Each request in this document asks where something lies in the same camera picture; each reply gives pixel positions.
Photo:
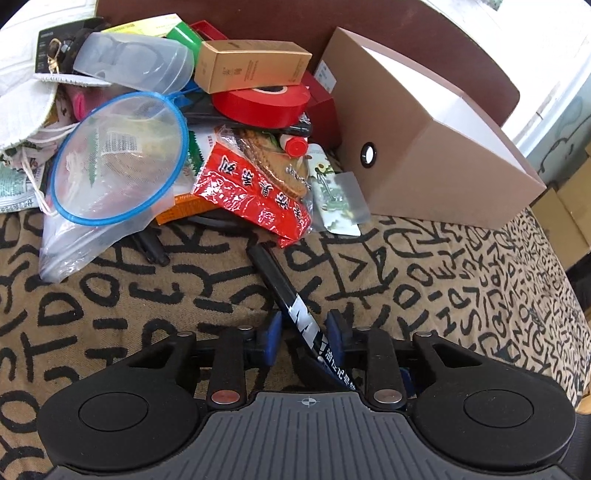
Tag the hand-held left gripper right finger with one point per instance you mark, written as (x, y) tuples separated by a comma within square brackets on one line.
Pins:
[(337, 334)]

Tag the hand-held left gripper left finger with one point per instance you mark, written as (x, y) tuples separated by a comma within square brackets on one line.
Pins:
[(273, 336)]

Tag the black marker pen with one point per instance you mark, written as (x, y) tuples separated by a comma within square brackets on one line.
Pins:
[(277, 282)]

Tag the brown cardboard storage box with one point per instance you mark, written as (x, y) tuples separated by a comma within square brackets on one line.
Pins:
[(438, 175)]

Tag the clear plastic container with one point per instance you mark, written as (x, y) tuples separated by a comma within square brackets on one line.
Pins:
[(138, 60)]

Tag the floral printed tube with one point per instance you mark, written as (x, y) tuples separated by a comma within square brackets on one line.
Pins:
[(332, 194)]

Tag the red snack packet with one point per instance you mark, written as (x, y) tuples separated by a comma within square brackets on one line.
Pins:
[(244, 194)]

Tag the orange white medicine box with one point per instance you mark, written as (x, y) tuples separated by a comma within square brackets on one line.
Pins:
[(184, 211)]

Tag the red capped bottle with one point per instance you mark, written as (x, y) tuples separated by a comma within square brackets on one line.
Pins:
[(295, 145)]

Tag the white green packet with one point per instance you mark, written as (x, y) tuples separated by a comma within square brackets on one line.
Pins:
[(201, 154)]

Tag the printed clear plastic bag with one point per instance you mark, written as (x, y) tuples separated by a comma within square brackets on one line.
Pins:
[(69, 249)]

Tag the dark red box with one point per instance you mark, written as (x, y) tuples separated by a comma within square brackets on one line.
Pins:
[(323, 110)]

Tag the red tape roll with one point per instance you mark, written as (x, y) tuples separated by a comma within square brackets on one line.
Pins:
[(258, 108)]

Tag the blue rimmed net strainer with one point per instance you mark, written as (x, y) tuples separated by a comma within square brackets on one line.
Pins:
[(62, 184)]

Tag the stacked cardboard boxes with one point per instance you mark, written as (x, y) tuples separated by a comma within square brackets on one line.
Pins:
[(568, 207)]

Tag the small golden brown carton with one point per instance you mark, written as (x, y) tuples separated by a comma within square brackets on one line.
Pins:
[(249, 64)]

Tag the green patterned packet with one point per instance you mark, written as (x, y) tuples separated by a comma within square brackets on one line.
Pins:
[(16, 189)]

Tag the pink plastic item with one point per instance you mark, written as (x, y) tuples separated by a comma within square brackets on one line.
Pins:
[(81, 104)]

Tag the green plastic cup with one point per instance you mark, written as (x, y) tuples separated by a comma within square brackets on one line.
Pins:
[(184, 37)]

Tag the bright red open box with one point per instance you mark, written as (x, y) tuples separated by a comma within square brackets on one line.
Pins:
[(210, 28)]

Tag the dark brown wooden headboard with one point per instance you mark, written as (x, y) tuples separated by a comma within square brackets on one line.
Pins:
[(286, 18)]

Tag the pale yellow box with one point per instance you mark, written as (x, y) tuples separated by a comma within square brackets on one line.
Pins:
[(147, 24)]

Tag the flat black box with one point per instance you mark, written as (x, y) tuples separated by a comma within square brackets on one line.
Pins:
[(51, 37)]

